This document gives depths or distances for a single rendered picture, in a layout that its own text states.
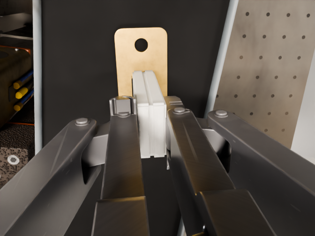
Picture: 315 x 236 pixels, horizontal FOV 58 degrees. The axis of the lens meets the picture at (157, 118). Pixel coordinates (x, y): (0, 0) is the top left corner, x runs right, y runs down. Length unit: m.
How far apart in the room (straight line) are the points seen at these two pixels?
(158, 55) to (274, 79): 0.60
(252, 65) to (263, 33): 0.08
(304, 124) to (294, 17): 1.10
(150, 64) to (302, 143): 1.68
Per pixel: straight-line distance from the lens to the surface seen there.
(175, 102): 0.16
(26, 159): 0.34
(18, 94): 0.38
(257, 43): 0.75
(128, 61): 0.22
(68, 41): 0.22
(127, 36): 0.21
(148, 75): 0.19
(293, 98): 0.84
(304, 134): 1.84
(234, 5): 0.22
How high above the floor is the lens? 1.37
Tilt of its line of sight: 66 degrees down
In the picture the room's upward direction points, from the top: 165 degrees clockwise
